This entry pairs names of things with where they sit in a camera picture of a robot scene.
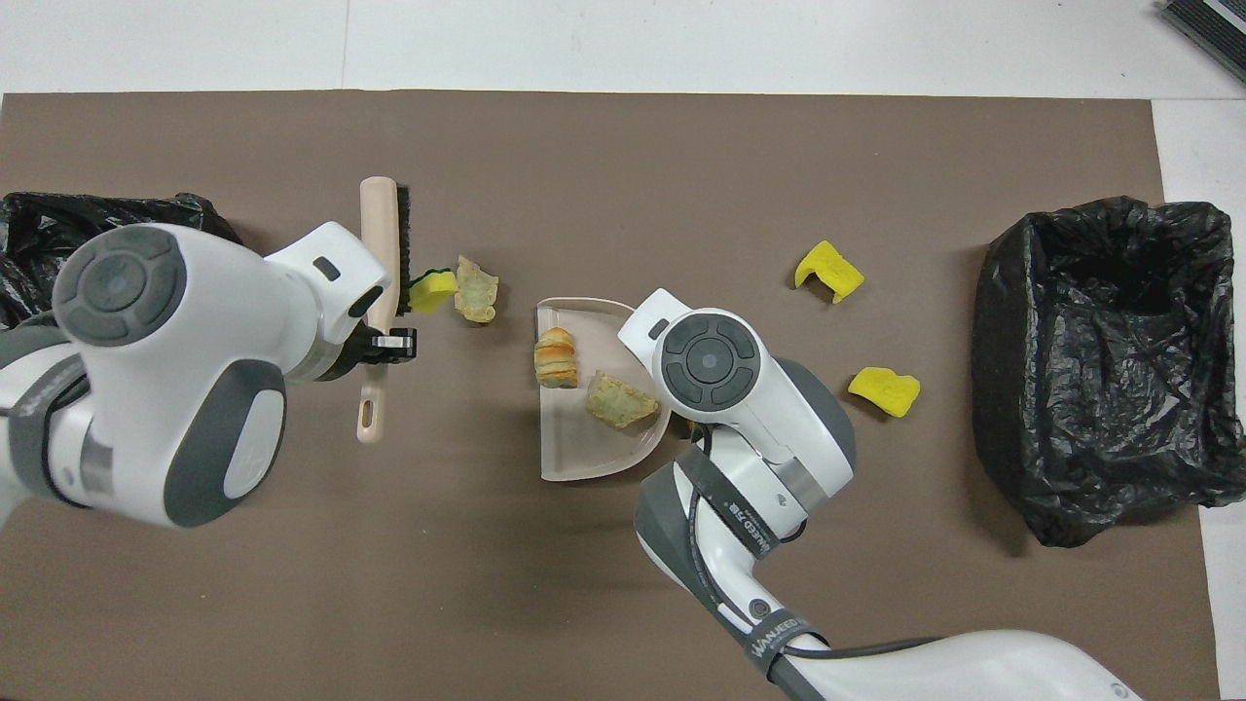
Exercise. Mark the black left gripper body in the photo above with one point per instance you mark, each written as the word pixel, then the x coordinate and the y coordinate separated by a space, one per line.
pixel 348 360

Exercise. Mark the yellow and green sponge piece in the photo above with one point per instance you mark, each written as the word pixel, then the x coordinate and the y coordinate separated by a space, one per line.
pixel 435 290

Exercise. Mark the small pale bread chunk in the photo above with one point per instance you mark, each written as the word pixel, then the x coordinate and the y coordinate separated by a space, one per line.
pixel 477 292

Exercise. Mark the beige brush with black bristles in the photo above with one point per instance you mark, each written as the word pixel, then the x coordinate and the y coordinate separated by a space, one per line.
pixel 378 224

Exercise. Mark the orange striped bread slice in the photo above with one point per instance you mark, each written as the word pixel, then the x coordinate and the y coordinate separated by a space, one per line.
pixel 555 358

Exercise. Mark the beige plastic dustpan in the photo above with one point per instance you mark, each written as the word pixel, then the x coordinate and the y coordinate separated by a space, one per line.
pixel 574 438

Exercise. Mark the ribbed rectangular bread piece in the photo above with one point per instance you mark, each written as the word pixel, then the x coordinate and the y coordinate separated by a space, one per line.
pixel 618 401

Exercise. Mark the notched yellow sponge piece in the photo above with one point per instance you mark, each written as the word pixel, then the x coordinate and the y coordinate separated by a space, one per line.
pixel 827 265

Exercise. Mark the rounded yellow sponge piece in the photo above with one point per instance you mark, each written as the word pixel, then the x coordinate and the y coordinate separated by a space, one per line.
pixel 884 389

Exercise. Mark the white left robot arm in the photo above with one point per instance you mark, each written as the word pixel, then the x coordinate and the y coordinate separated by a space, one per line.
pixel 175 370

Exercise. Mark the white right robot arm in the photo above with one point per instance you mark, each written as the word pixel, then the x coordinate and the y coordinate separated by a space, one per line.
pixel 740 389

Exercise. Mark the boxy black bag bin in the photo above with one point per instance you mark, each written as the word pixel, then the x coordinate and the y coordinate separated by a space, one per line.
pixel 29 234

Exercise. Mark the crumpled black bag bin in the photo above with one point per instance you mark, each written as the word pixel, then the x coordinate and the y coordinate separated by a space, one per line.
pixel 1110 389

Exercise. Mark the brown paper table mat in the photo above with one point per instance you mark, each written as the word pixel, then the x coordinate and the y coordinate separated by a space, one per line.
pixel 584 175

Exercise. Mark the dark ribbed grey panel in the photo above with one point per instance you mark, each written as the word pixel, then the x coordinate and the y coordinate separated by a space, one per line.
pixel 1217 19

